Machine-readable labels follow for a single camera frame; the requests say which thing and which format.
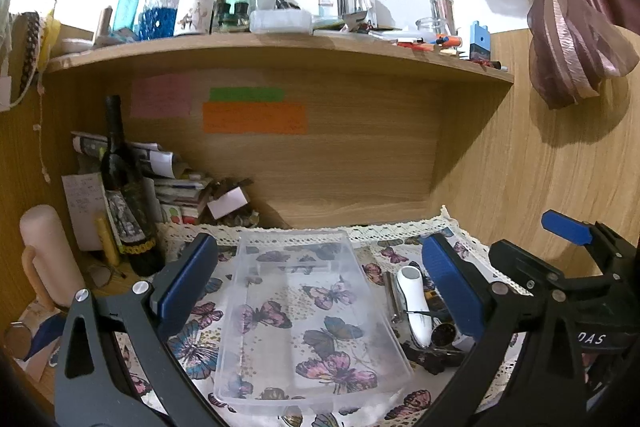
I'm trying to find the dark small figurine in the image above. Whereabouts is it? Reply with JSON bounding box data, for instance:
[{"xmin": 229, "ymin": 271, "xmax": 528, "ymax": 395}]
[{"xmin": 401, "ymin": 341, "xmax": 465, "ymax": 375}]

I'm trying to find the yellow taper candle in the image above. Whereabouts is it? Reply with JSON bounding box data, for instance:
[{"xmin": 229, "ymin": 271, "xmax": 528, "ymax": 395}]
[{"xmin": 94, "ymin": 212, "xmax": 120, "ymax": 268}]

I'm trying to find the white handheld remote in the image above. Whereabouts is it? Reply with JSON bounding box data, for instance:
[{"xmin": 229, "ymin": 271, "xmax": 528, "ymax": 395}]
[{"xmin": 396, "ymin": 265, "xmax": 433, "ymax": 349}]

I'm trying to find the pink candle cylinder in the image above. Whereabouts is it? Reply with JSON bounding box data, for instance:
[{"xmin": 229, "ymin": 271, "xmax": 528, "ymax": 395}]
[{"xmin": 20, "ymin": 205, "xmax": 85, "ymax": 311}]

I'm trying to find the butterfly print tablecloth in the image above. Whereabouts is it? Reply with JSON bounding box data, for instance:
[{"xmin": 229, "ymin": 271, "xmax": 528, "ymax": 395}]
[{"xmin": 168, "ymin": 211, "xmax": 502, "ymax": 426}]

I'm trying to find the stack of papers and books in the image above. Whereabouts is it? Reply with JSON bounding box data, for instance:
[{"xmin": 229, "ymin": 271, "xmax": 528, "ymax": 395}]
[{"xmin": 70, "ymin": 131, "xmax": 262, "ymax": 228}]

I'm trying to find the dark wine bottle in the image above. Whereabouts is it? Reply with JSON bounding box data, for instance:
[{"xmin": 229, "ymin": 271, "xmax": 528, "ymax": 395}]
[{"xmin": 101, "ymin": 95, "xmax": 165, "ymax": 277}]

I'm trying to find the clear plastic storage bin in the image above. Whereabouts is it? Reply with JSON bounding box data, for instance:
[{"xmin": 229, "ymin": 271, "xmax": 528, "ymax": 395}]
[{"xmin": 213, "ymin": 230, "xmax": 412, "ymax": 416}]

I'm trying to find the blue plastic block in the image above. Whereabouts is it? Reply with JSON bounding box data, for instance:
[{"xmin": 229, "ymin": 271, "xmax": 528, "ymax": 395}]
[{"xmin": 469, "ymin": 20, "xmax": 491, "ymax": 61}]

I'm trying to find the metallic tumbler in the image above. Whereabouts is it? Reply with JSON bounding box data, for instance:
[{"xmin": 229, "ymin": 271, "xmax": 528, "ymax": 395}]
[{"xmin": 430, "ymin": 0, "xmax": 457, "ymax": 36}]

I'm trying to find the pink sticky note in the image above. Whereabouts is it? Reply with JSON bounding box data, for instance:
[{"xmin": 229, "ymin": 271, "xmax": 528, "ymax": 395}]
[{"xmin": 130, "ymin": 74, "xmax": 192, "ymax": 119}]

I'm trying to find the orange sticky note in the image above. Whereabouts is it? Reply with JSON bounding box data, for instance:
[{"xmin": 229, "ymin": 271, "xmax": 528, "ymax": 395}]
[{"xmin": 202, "ymin": 102, "xmax": 308, "ymax": 134}]

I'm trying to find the green sticky note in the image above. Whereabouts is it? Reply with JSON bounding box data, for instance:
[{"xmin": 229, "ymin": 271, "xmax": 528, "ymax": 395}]
[{"xmin": 208, "ymin": 87, "xmax": 284, "ymax": 103}]

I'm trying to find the wooden shelf board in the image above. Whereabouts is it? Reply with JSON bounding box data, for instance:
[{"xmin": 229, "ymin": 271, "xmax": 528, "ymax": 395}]
[{"xmin": 46, "ymin": 34, "xmax": 513, "ymax": 86}]

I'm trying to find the white plastic box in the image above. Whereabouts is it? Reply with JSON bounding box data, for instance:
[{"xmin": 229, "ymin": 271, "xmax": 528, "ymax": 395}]
[{"xmin": 250, "ymin": 9, "xmax": 312, "ymax": 35}]

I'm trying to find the jar with blue beads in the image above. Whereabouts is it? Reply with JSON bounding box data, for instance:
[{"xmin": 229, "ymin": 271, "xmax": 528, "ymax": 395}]
[{"xmin": 138, "ymin": 0, "xmax": 179, "ymax": 41}]

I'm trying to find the blue glass bottle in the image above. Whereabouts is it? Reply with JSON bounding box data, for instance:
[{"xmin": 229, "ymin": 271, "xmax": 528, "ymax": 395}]
[{"xmin": 112, "ymin": 0, "xmax": 140, "ymax": 32}]

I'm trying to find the white printed mug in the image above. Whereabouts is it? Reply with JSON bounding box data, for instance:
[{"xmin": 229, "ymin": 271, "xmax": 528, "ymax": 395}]
[{"xmin": 174, "ymin": 0, "xmax": 215, "ymax": 36}]

